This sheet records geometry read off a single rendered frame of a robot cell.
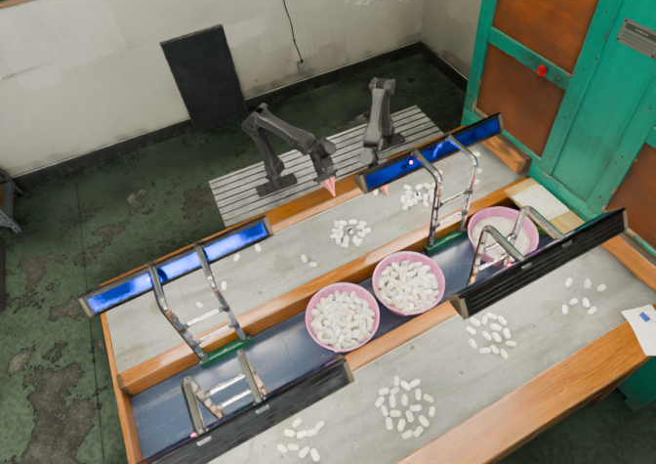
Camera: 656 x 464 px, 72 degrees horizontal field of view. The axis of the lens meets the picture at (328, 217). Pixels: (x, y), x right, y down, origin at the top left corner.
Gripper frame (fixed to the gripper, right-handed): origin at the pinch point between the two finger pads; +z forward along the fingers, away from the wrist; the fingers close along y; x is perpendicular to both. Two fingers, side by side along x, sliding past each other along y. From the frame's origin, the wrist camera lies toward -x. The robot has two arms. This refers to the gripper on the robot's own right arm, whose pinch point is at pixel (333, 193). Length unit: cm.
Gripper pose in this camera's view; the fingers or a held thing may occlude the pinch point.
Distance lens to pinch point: 187.2
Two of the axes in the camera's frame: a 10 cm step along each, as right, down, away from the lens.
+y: 8.9, -4.0, 2.3
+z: 4.0, 9.1, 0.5
